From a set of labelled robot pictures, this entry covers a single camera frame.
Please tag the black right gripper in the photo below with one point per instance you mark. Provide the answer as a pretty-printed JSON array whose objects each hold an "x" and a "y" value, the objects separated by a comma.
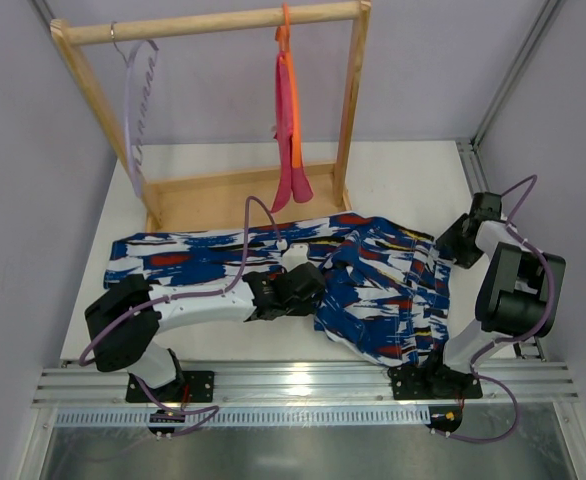
[{"x": 453, "y": 245}]

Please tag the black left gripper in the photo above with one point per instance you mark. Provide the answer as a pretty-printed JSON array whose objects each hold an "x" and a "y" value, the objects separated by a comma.
[{"x": 311, "y": 282}]

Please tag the blue white red patterned trousers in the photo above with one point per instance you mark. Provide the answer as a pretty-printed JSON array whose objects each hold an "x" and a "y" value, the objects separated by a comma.
[{"x": 387, "y": 289}]

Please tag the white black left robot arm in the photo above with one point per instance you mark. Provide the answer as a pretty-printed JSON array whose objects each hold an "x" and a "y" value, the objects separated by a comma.
[{"x": 124, "y": 321}]

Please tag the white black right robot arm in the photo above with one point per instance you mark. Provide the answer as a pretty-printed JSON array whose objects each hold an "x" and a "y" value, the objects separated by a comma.
[{"x": 516, "y": 300}]

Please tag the pink cloth on hanger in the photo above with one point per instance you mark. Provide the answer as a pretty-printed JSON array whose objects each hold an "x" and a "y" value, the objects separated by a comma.
[{"x": 293, "y": 181}]

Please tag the orange plastic hanger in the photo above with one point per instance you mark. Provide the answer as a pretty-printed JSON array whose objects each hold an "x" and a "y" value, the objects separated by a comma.
[{"x": 288, "y": 122}]

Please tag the lilac plastic hanger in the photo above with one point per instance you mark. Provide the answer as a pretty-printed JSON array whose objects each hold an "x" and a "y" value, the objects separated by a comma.
[{"x": 141, "y": 63}]

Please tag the wooden clothes rack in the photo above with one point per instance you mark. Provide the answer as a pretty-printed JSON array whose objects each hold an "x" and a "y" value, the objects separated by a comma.
[{"x": 210, "y": 141}]

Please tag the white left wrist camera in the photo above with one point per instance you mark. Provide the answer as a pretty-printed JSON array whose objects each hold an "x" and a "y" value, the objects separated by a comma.
[{"x": 292, "y": 255}]

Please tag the aluminium frame rail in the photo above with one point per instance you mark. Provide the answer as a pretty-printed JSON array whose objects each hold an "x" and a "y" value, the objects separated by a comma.
[{"x": 541, "y": 129}]

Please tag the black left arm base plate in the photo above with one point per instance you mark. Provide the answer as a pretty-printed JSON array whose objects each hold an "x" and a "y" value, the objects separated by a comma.
[{"x": 191, "y": 386}]

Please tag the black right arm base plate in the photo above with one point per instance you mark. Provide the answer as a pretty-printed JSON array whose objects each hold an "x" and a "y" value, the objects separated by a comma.
[{"x": 410, "y": 382}]

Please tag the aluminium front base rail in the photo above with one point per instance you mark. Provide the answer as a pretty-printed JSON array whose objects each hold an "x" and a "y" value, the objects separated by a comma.
[{"x": 298, "y": 383}]

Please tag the slotted grey cable duct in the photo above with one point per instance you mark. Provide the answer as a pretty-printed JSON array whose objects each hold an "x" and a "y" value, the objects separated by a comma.
[{"x": 263, "y": 416}]

